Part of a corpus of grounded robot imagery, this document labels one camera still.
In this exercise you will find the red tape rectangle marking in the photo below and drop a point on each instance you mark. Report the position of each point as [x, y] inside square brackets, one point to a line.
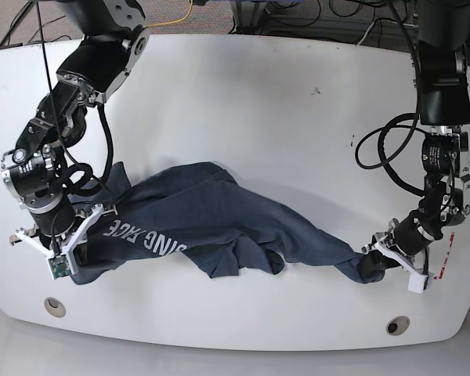
[439, 275]

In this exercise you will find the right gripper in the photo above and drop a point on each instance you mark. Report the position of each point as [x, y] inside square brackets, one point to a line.
[54, 221]

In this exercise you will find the dark blue t-shirt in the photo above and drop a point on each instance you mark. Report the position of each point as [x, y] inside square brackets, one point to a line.
[200, 211]

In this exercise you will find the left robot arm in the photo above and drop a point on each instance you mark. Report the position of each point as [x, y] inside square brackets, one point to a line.
[443, 104]

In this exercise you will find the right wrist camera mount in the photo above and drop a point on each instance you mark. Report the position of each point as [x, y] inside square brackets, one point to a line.
[63, 263]

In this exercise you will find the table cable grommet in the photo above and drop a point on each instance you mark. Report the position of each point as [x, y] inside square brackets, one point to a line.
[397, 326]
[55, 307]

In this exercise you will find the right table cable grommet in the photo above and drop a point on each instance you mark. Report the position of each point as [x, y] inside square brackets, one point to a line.
[397, 326]

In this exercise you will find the left table cable grommet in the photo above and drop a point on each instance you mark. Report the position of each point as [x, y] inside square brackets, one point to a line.
[55, 307]

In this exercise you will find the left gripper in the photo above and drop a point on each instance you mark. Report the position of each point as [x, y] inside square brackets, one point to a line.
[410, 238]

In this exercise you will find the aluminium frame structure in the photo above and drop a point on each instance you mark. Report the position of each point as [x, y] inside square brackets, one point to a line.
[355, 22]

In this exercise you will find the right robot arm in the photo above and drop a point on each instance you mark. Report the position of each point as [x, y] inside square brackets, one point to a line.
[39, 171]

